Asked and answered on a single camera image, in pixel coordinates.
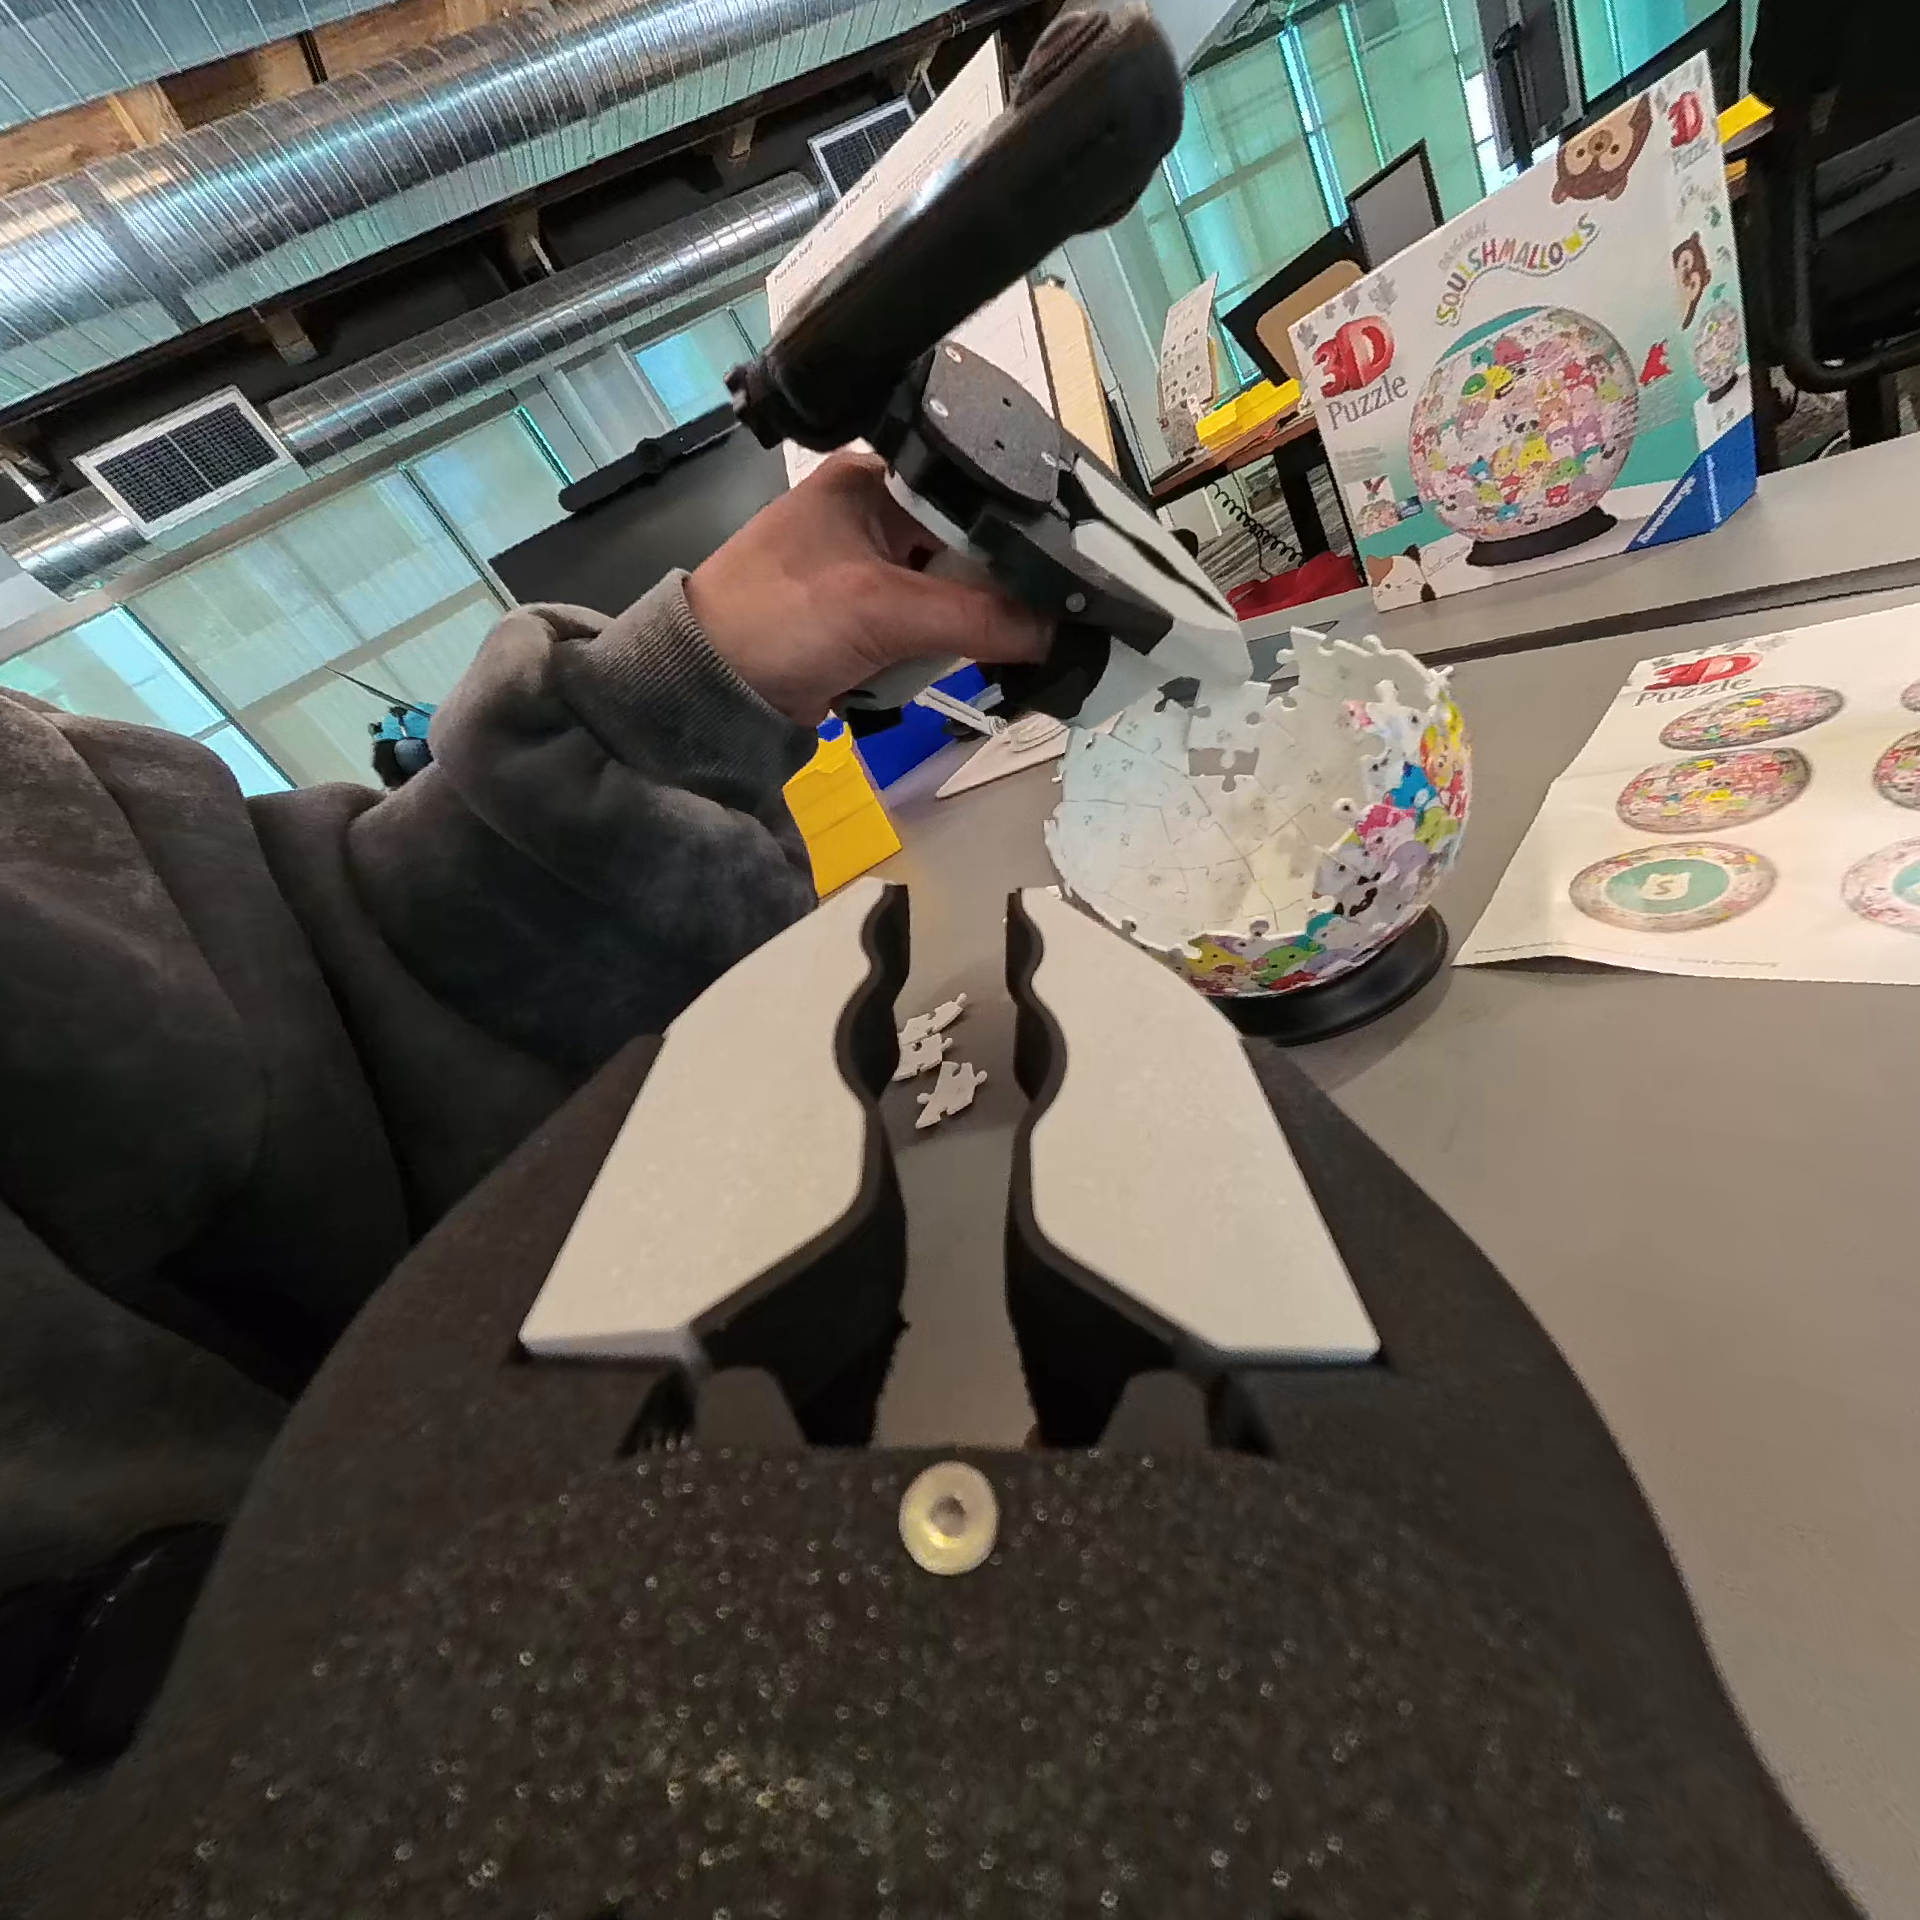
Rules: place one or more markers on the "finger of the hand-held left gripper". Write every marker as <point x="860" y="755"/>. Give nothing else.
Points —
<point x="1059" y="676"/>
<point x="1179" y="615"/>

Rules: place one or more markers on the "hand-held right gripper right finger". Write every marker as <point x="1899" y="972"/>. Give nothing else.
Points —
<point x="1185" y="1184"/>

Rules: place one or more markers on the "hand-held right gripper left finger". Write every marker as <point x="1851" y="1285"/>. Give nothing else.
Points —
<point x="722" y="1172"/>

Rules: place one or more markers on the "colourful puzzle ball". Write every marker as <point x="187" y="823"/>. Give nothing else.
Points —
<point x="1202" y="840"/>

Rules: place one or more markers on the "black round ball stand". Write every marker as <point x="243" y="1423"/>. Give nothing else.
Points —
<point x="1350" y="990"/>

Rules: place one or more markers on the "puzzle piece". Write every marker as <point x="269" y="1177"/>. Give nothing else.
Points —
<point x="923" y="1043"/>
<point x="954" y="1088"/>

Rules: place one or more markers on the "colourful puzzle box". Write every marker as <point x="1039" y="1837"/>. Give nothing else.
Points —
<point x="1530" y="376"/>

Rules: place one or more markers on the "puzzle instruction leaflet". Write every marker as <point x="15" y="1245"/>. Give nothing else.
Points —
<point x="1575" y="902"/>

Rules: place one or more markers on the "person's left hand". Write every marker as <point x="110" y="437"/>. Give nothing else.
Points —
<point x="827" y="587"/>

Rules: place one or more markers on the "white paper sign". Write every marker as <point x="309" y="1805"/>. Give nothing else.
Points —
<point x="954" y="120"/>

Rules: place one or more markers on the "white air vent grille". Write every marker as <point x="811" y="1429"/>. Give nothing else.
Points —
<point x="181" y="457"/>
<point x="862" y="143"/>

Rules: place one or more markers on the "red box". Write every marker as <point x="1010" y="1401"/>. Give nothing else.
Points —
<point x="1318" y="580"/>

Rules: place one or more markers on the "blue plastic bin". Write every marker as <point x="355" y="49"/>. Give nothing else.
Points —
<point x="923" y="751"/>

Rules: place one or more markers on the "wooden desk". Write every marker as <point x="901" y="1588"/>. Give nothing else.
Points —
<point x="1231" y="464"/>

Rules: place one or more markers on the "large yellow plastic bin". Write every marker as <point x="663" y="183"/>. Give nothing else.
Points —
<point x="841" y="819"/>

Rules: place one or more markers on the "black computer monitor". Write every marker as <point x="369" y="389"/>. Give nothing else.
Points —
<point x="1396" y="203"/>

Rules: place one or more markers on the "black office chair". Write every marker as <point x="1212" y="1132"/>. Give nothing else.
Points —
<point x="1846" y="181"/>

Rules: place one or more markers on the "small metal ventilation duct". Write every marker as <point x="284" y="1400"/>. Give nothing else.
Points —
<point x="452" y="376"/>

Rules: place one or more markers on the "large metal ventilation duct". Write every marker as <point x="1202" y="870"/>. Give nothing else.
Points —
<point x="377" y="165"/>

